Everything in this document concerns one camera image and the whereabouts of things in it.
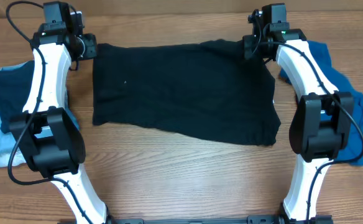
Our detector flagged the folded navy shirt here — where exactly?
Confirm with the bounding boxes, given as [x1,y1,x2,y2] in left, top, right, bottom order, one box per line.
[0,60,34,134]

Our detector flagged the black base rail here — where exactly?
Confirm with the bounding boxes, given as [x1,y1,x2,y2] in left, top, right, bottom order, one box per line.
[57,214,334,224]

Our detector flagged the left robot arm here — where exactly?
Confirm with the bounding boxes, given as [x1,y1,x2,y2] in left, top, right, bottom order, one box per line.
[7,1,113,223]

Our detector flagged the black t-shirt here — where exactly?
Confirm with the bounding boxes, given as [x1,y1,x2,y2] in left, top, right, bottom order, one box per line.
[93,40,280,146]

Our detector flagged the blue t-shirt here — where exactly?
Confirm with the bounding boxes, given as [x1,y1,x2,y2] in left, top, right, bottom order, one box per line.
[275,39,363,170]

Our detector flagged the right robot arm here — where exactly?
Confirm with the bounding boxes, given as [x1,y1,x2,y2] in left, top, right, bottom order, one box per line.
[244,3,354,223]

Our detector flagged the folded light denim jeans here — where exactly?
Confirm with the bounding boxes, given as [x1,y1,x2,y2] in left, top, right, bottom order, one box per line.
[0,150,25,168]

